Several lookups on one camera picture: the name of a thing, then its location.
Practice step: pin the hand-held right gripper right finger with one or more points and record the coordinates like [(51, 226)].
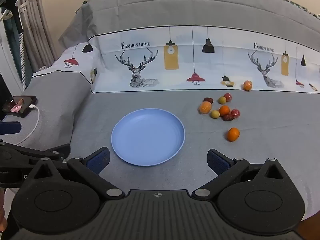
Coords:
[(218, 162)]

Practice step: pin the small orange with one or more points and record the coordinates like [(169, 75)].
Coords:
[(233, 134), (224, 110)]

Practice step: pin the yellow-green round fruit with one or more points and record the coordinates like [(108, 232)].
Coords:
[(214, 114), (222, 100)]

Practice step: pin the black smartphone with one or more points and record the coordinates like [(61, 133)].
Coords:
[(18, 106)]

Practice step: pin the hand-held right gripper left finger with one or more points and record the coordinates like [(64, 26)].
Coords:
[(98, 160)]

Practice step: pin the plastic-wrapped orange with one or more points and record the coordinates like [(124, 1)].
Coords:
[(205, 107), (247, 85)]

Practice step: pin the black clamp stand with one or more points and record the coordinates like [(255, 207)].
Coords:
[(13, 7)]

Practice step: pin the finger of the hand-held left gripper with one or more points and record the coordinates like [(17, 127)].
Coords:
[(10, 128), (30, 152)]

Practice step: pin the red date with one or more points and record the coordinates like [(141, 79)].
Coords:
[(208, 100), (227, 118)]

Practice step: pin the blue plate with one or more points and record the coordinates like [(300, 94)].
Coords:
[(147, 135)]

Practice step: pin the person's left forearm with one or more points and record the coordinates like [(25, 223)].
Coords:
[(2, 217)]

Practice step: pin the plastic-wrapped red fruit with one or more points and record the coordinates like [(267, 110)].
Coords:
[(228, 97), (235, 113)]

